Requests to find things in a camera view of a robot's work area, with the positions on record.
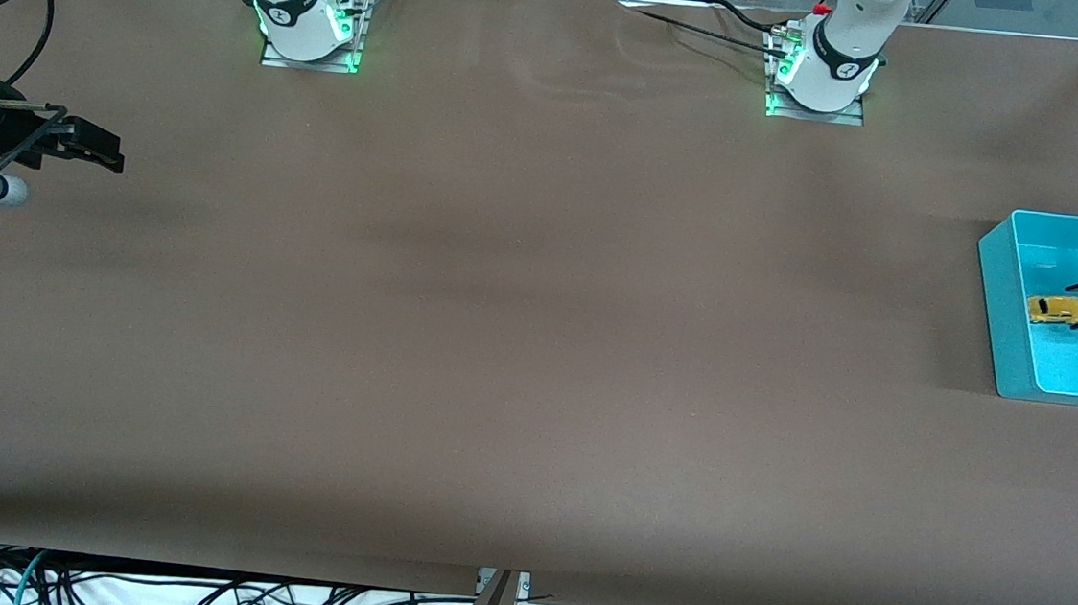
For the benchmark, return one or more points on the yellow beetle toy car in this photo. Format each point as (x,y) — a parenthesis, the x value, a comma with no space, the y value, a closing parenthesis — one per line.
(1056,310)

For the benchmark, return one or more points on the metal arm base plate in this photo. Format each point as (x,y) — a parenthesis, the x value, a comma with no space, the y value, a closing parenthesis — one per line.
(312,63)
(813,115)

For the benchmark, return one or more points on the teal plastic storage bin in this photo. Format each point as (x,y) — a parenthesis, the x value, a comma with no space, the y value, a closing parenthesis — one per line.
(1063,368)

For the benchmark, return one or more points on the brown table cover sheet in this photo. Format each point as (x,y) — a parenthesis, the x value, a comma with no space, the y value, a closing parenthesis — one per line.
(530,417)

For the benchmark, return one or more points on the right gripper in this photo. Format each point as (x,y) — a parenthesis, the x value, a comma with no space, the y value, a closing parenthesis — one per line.
(6,134)

